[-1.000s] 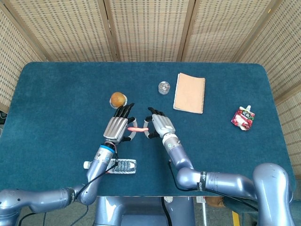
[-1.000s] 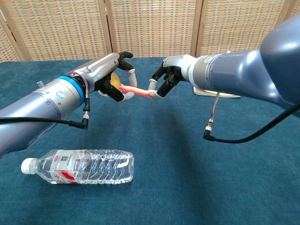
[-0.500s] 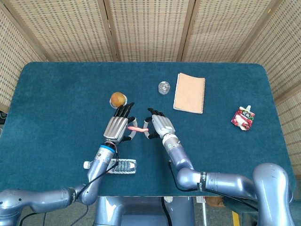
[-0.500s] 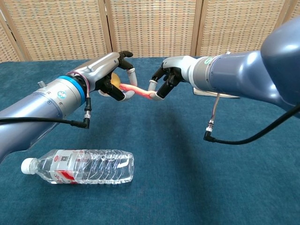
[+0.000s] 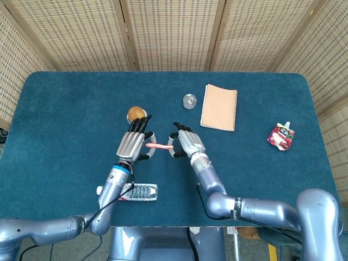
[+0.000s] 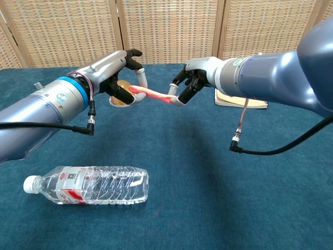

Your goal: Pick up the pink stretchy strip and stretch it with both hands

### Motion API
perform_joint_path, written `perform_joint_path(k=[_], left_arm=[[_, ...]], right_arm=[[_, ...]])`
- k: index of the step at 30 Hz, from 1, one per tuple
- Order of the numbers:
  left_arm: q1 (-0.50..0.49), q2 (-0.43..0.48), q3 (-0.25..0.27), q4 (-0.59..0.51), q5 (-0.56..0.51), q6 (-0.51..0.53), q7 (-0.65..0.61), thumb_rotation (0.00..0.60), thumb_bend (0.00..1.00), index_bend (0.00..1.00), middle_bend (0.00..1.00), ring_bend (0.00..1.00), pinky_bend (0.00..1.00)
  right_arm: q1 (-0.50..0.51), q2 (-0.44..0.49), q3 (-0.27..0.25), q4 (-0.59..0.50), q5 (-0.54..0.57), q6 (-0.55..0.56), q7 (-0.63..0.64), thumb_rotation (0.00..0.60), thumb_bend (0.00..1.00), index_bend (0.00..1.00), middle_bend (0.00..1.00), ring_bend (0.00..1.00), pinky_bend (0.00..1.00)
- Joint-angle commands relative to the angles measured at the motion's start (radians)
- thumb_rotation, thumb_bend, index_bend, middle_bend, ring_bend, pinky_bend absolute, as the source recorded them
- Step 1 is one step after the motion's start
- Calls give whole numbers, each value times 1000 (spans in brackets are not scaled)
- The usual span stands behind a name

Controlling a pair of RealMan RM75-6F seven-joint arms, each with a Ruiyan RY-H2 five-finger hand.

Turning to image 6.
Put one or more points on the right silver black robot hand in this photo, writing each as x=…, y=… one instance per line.
x=205, y=67

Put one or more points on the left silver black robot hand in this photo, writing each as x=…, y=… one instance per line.
x=104, y=67

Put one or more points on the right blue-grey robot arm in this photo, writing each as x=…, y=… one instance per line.
x=273, y=75

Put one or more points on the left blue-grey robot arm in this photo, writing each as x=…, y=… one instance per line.
x=39, y=109

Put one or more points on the orange jelly cup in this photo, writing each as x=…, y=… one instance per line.
x=124, y=84

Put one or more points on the woven bamboo folding screen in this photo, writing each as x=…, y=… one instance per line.
x=166, y=31

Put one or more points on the tan spiral notebook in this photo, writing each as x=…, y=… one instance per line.
x=255, y=105

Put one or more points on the blue felt table cloth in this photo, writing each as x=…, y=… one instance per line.
x=166, y=156

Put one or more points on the clear plastic water bottle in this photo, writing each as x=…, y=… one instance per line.
x=104, y=185

